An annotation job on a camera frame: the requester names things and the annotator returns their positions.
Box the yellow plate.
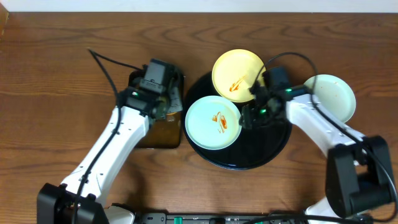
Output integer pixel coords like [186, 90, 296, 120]
[211, 49, 266, 103]

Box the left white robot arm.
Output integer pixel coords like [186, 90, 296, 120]
[37, 59, 183, 223]

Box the light green plate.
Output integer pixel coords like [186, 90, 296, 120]
[304, 74, 356, 123]

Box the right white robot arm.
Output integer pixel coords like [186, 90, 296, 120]
[239, 83, 397, 223]

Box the rectangular black water tray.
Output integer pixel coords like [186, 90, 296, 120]
[126, 70, 183, 149]

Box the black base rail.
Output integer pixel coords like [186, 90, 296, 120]
[105, 203, 371, 224]

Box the round black tray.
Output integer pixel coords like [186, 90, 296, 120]
[182, 72, 292, 170]

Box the orange green sponge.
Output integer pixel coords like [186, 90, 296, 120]
[166, 112, 177, 122]

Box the right black cable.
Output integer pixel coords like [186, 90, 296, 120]
[254, 52, 398, 223]

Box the light blue plate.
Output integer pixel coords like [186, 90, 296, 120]
[185, 96, 242, 151]

